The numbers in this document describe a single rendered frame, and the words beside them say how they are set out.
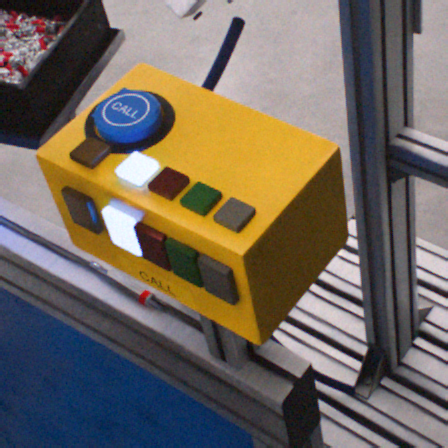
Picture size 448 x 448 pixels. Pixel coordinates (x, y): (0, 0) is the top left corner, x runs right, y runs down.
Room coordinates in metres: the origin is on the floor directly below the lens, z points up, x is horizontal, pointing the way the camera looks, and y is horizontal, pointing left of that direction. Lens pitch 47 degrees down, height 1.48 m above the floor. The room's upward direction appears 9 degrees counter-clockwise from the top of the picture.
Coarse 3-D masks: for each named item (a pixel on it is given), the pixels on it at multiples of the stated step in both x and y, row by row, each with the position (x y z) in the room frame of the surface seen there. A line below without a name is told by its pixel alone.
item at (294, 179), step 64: (64, 128) 0.47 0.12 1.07; (192, 128) 0.45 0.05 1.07; (256, 128) 0.44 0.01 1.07; (128, 192) 0.40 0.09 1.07; (256, 192) 0.39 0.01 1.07; (320, 192) 0.40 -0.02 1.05; (128, 256) 0.41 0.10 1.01; (256, 256) 0.35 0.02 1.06; (320, 256) 0.39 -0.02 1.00; (256, 320) 0.34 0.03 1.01
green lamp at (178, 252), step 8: (168, 240) 0.38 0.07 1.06; (176, 240) 0.37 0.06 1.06; (168, 248) 0.37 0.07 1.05; (176, 248) 0.37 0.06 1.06; (184, 248) 0.37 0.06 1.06; (192, 248) 0.37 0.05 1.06; (168, 256) 0.37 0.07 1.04; (176, 256) 0.37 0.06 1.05; (184, 256) 0.36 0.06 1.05; (192, 256) 0.36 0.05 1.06; (176, 264) 0.37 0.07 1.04; (184, 264) 0.37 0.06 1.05; (192, 264) 0.36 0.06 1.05; (176, 272) 0.37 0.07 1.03; (184, 272) 0.37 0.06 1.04; (192, 272) 0.36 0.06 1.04; (192, 280) 0.36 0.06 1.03; (200, 280) 0.36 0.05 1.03
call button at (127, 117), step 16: (112, 96) 0.48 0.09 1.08; (128, 96) 0.48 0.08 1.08; (144, 96) 0.47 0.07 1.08; (96, 112) 0.46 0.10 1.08; (112, 112) 0.46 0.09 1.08; (128, 112) 0.46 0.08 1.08; (144, 112) 0.46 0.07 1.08; (160, 112) 0.46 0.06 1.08; (96, 128) 0.46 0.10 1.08; (112, 128) 0.45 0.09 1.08; (128, 128) 0.45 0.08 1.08; (144, 128) 0.45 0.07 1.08
